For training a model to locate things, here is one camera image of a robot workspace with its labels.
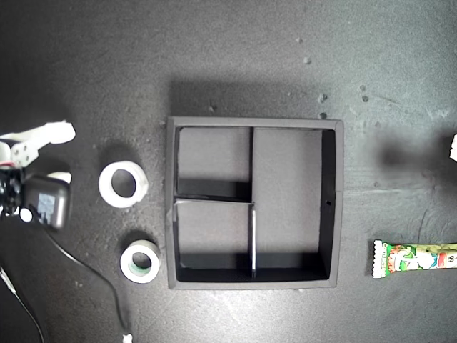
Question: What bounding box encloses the large white tape roll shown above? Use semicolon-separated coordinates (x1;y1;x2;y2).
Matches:
98;161;149;208

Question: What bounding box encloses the small white tape roll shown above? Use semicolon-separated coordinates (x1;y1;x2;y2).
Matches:
119;239;161;285

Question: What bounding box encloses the green printed snack bar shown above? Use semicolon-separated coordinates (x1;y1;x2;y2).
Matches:
371;239;457;280

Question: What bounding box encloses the black compartment tray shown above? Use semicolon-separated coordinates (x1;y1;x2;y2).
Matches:
164;116;346;291

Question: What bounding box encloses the black camera box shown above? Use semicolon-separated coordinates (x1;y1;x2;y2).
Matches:
19;177;71;232

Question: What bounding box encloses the black camera cable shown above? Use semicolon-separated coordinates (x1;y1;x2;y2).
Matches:
44;227;130;332

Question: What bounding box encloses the thin grey table wire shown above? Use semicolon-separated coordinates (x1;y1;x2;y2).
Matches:
0;264;48;343

